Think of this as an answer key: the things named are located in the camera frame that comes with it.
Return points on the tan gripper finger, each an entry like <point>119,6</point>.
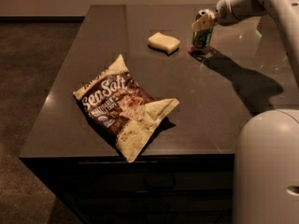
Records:
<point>207,20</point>

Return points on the green soda can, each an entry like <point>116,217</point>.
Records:
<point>201,39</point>

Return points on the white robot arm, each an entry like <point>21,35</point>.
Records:
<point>266,169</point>

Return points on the yellow sponge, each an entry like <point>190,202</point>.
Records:
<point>162,42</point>

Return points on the brown sea salt chip bag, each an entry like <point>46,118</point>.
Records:
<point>121,109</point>

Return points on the dark counter cabinet with drawers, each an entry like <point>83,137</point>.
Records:
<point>151,190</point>

